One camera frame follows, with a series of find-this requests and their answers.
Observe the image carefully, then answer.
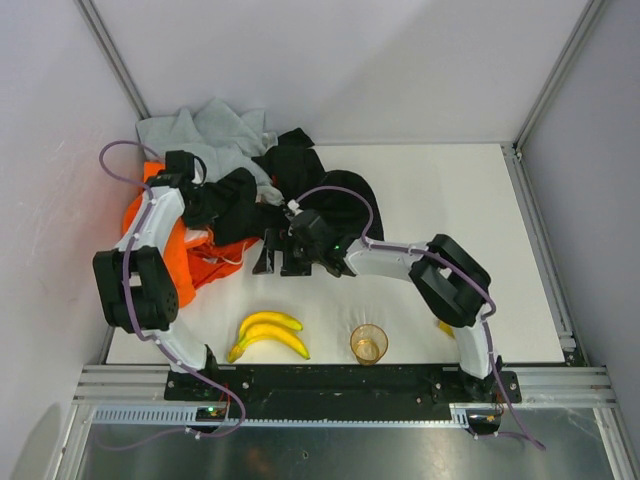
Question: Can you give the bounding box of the grey slotted cable duct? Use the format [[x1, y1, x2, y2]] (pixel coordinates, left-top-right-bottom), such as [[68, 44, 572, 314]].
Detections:
[[92, 403, 501, 429]]

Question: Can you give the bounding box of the black zip jacket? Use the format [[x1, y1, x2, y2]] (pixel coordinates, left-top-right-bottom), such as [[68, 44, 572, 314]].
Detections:
[[182, 127, 385, 266]]

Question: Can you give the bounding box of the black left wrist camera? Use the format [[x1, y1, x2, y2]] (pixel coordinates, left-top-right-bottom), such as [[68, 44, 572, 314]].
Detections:
[[164, 150, 207, 188]]

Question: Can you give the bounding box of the right aluminium frame rail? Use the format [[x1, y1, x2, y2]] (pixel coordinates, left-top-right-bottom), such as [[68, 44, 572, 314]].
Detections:
[[500, 144, 589, 367]]

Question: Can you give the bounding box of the right aluminium frame post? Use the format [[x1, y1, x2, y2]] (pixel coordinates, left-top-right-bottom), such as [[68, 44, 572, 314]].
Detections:
[[512, 0, 610, 152]]

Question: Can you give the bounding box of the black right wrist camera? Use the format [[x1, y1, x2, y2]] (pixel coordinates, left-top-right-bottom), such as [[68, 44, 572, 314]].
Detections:
[[290, 210, 334, 251]]

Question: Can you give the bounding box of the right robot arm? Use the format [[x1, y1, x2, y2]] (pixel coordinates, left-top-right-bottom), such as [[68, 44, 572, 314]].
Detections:
[[253, 229, 510, 403]]

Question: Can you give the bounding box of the aluminium frame post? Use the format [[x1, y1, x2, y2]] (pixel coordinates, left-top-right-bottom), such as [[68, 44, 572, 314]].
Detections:
[[74, 0, 150, 120], [512, 0, 610, 152]]

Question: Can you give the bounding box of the yellow banana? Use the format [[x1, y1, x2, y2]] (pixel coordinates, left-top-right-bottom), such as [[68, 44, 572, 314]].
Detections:
[[238, 311, 303, 343], [227, 323, 311, 363]]

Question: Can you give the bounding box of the amber plastic cup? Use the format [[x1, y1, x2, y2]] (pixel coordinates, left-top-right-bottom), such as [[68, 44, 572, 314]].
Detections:
[[350, 324, 389, 366]]

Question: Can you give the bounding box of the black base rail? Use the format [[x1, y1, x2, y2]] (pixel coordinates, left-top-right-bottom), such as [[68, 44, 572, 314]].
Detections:
[[164, 362, 521, 424]]

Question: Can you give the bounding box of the lower yellow banana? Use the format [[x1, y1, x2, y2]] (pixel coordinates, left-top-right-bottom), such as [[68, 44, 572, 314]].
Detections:
[[227, 323, 311, 363]]

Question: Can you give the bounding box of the yellow cube block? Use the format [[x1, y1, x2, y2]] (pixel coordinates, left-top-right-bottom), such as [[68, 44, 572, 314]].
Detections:
[[438, 321, 455, 338]]

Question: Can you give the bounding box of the upper yellow banana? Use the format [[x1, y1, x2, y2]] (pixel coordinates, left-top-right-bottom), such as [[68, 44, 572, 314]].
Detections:
[[238, 311, 303, 343]]

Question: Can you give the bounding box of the grey cloth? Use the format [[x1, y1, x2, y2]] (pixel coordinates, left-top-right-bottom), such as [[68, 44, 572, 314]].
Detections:
[[136, 98, 284, 205]]

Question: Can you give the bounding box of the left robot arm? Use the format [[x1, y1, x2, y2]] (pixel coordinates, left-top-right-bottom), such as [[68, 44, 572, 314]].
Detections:
[[93, 172, 226, 375]]

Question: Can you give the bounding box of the orange cloth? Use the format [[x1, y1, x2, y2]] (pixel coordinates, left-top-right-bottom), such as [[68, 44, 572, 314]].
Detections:
[[121, 160, 261, 309]]

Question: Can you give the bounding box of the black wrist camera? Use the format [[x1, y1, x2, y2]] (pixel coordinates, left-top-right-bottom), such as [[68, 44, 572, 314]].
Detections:
[[164, 150, 207, 188], [290, 210, 334, 251]]

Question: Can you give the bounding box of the left aluminium frame post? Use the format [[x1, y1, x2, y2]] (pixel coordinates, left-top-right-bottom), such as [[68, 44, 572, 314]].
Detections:
[[74, 0, 150, 120]]

